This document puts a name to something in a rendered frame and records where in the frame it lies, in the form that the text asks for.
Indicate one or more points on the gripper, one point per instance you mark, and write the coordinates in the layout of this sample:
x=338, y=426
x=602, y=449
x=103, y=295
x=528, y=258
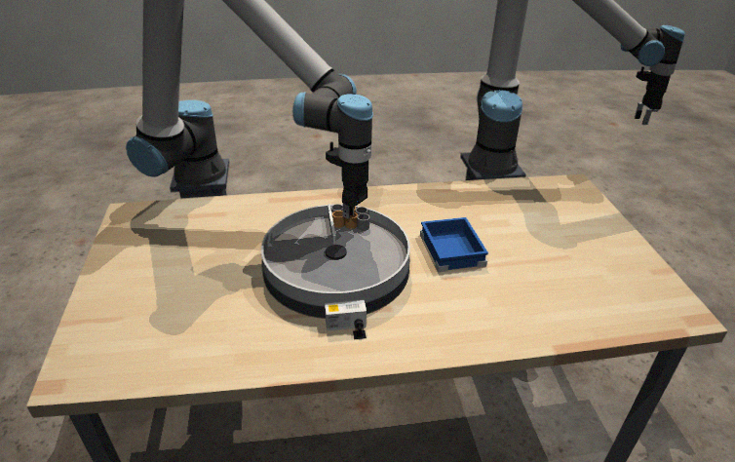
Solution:
x=656, y=93
x=355, y=183

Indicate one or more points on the bronze bushing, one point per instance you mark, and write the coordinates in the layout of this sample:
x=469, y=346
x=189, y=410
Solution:
x=338, y=223
x=351, y=225

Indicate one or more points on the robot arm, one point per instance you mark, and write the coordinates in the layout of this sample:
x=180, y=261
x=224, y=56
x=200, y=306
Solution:
x=162, y=77
x=502, y=51

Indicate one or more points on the grey turntable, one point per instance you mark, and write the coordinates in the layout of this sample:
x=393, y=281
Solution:
x=306, y=285

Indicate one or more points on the blue crate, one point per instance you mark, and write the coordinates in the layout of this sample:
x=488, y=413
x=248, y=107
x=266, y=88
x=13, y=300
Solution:
x=452, y=243

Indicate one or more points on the white control box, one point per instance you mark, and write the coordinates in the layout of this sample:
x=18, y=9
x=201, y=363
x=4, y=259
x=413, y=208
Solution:
x=342, y=315

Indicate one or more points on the wooden table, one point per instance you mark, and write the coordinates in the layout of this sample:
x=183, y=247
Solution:
x=406, y=320

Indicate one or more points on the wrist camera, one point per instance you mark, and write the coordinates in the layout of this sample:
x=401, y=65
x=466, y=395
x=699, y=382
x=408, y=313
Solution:
x=333, y=157
x=642, y=77

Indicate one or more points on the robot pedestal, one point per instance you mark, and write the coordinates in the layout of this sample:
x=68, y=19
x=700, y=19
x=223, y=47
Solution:
x=201, y=188
x=492, y=173

